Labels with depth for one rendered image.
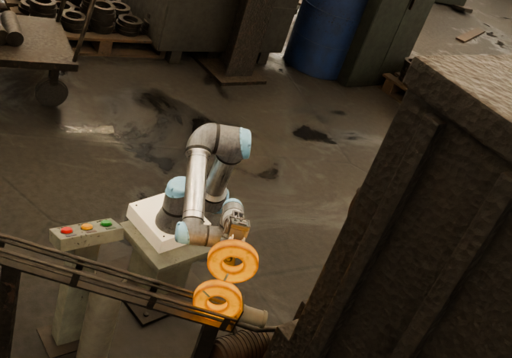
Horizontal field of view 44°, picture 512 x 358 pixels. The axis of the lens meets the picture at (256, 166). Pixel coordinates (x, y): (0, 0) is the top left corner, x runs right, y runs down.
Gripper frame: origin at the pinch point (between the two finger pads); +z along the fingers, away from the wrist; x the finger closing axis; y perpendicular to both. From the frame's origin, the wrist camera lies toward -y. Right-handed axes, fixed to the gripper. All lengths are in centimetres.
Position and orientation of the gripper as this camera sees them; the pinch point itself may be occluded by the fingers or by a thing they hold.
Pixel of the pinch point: (235, 257)
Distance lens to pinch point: 194.9
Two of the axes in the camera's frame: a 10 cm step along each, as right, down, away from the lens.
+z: 0.7, 3.2, -9.4
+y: 2.8, -9.2, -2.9
